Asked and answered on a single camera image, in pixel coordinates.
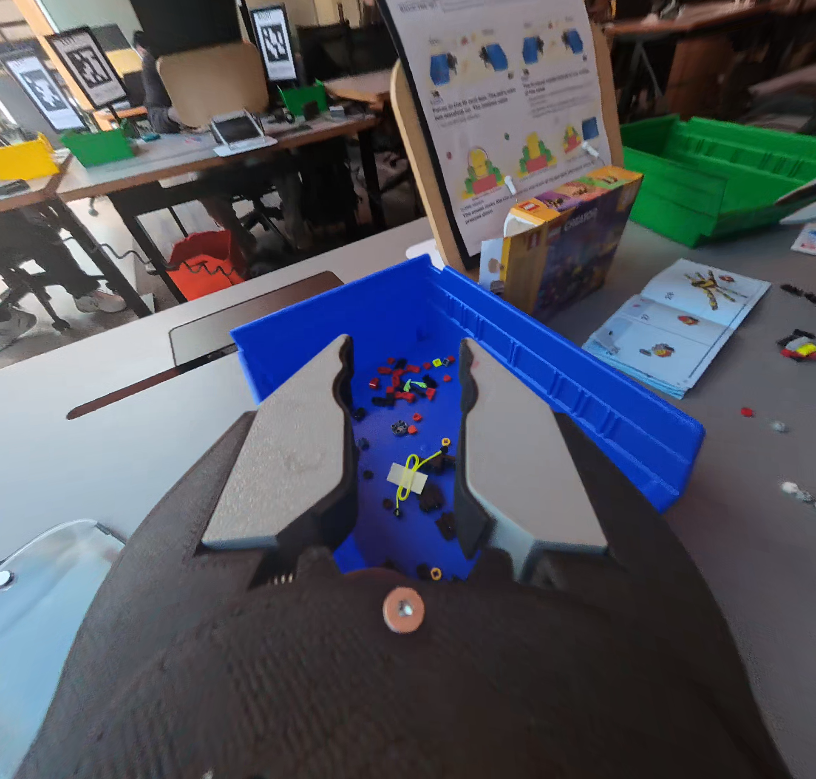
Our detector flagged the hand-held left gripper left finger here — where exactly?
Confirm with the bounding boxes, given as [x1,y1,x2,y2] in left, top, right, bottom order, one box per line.
[201,334,359,552]

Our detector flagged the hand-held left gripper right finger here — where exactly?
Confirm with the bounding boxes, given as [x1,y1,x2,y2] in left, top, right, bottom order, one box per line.
[453,337,609,584]

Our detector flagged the blue plastic bin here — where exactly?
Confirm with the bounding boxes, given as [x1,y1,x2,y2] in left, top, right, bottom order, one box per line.
[229,254,706,581]

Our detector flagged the lime string with tape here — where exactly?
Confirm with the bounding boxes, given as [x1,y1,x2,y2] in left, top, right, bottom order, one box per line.
[387,436,452,517]

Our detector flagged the pile of small lego pieces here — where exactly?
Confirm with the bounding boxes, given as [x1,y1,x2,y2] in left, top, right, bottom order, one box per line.
[352,355,460,582]

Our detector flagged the open lego instruction booklet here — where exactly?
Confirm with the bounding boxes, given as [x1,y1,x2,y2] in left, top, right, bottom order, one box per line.
[583,258,772,400]

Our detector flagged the yellow lego set box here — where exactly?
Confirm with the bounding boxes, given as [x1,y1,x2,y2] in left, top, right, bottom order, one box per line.
[500,166,643,322]

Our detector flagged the orange bag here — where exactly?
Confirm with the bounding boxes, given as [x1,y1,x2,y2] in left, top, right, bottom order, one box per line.
[167,230,246,302]

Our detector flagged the clear acrylic plate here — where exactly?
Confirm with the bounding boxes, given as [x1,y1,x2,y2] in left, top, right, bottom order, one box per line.
[0,519,126,779]

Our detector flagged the long grey work table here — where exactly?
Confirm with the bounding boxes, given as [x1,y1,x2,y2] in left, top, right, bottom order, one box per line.
[57,113,383,318]

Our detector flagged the white tablet device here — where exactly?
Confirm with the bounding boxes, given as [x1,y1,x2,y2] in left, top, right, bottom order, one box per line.
[209,110,278,157]

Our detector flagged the wooden poster board stand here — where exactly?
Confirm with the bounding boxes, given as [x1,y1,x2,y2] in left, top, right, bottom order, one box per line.
[390,21,626,273]

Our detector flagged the large green plastic bin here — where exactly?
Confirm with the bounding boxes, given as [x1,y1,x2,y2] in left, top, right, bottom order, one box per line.
[620,114,816,248]

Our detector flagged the small green plastic bin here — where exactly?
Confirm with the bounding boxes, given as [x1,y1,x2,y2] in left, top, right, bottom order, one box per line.
[278,81,328,117]

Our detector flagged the tan chair back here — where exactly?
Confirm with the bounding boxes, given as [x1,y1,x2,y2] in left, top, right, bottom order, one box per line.
[156,43,270,129]

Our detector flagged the printed instruction poster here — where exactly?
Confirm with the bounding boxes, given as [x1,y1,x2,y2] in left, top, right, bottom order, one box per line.
[370,0,626,257]

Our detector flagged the yellow plastic bin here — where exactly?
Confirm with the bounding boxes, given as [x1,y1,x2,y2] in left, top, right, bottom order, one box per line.
[0,134,60,181]

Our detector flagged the black white tag board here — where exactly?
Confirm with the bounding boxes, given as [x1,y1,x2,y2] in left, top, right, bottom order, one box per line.
[46,26,128,110]
[250,5,297,82]
[0,49,87,131]

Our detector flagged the dark monitor screen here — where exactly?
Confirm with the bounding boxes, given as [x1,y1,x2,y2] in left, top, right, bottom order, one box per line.
[118,0,243,56]

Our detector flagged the brown wooden table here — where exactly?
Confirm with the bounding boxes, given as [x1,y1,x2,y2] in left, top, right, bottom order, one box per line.
[602,2,816,117]

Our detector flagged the grey table cable flap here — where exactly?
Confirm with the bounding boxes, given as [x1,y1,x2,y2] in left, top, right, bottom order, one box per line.
[169,271,345,367]

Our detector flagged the black coiled cable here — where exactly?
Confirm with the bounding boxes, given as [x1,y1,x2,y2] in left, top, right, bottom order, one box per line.
[96,244,244,278]

